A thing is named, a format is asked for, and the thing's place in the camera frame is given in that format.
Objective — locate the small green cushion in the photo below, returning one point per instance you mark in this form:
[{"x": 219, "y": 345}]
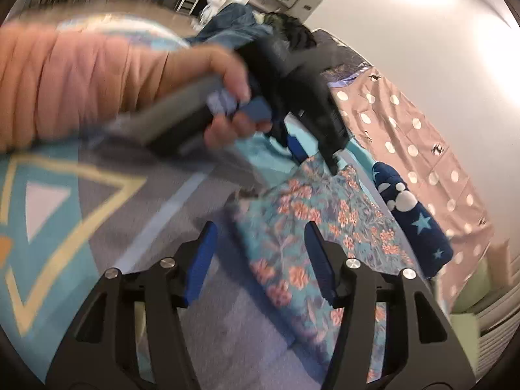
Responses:
[{"x": 483, "y": 284}]

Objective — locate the floral teal garment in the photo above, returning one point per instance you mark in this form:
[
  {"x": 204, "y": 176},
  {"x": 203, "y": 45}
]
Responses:
[{"x": 284, "y": 227}]

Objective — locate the purple printed pillow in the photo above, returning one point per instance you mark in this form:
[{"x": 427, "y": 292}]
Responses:
[{"x": 345, "y": 69}]

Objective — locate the teal patterned bed blanket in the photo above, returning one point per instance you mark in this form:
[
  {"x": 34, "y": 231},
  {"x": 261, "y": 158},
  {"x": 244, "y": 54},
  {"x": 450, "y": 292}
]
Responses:
[{"x": 61, "y": 211}]

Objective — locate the black clothing pile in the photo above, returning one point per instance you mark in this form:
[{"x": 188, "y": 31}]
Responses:
[{"x": 292, "y": 28}]

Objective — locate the large green cushion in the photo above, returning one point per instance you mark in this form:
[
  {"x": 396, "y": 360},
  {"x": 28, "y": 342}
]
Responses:
[{"x": 467, "y": 333}]

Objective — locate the pink polka-dot pillow cover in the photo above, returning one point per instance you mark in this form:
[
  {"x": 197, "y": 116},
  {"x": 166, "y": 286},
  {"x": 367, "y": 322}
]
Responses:
[{"x": 426, "y": 138}]

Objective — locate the person's left forearm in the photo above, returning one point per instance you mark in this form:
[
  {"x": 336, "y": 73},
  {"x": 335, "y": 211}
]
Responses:
[{"x": 61, "y": 81}]

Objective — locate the navy star print fleece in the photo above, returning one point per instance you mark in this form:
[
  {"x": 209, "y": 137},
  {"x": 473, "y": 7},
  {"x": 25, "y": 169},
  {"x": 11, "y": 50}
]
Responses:
[{"x": 418, "y": 227}]

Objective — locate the person's left hand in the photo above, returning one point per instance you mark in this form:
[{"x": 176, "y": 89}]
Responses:
[{"x": 203, "y": 69}]

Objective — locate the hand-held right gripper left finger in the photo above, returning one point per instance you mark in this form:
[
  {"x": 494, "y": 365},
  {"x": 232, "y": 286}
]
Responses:
[{"x": 201, "y": 260}]

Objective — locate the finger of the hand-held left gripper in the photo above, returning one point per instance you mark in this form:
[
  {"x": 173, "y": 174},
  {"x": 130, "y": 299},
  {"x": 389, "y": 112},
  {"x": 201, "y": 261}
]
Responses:
[
  {"x": 295, "y": 148},
  {"x": 331, "y": 154}
]

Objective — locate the blue denim clothing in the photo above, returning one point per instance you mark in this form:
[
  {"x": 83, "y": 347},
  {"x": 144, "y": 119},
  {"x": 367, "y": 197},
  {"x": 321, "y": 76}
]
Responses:
[{"x": 231, "y": 24}]

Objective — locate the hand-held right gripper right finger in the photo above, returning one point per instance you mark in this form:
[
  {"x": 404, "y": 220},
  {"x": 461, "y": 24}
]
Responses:
[{"x": 321, "y": 260}]

